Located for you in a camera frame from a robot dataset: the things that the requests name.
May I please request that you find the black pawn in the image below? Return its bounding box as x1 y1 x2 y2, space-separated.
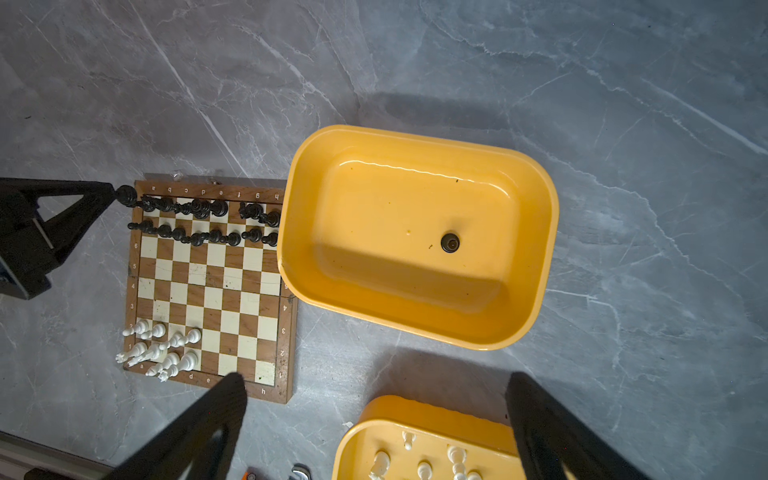
440 232 460 254

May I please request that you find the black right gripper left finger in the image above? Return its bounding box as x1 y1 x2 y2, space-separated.
106 373 248 479

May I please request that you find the yellow tray far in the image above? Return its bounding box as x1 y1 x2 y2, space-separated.
277 125 560 351

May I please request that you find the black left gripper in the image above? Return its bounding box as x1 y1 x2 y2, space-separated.
1 178 116 300

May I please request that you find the silver wrench on table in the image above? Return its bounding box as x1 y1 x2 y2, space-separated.
289 463 312 480

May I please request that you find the yellow tray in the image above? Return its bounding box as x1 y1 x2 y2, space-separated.
333 395 526 479
277 125 560 351

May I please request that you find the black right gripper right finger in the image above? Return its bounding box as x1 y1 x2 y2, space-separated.
505 372 647 479

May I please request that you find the yellow tray near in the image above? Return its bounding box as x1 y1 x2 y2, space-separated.
333 395 526 479

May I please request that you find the black chess piece corner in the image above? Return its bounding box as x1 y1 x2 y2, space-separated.
115 185 139 208

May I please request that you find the wooden chess board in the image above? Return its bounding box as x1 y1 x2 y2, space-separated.
120 176 299 404

